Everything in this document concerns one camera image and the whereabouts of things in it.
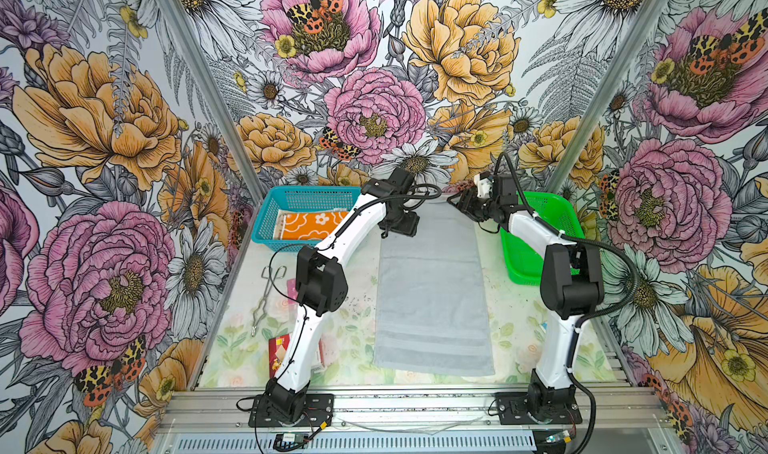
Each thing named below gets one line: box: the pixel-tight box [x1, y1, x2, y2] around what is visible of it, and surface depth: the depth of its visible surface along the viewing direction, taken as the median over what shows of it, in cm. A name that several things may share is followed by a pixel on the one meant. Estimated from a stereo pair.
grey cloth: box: [375, 199, 497, 377], surface depth 93 cm
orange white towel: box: [273, 209, 350, 240], surface depth 111 cm
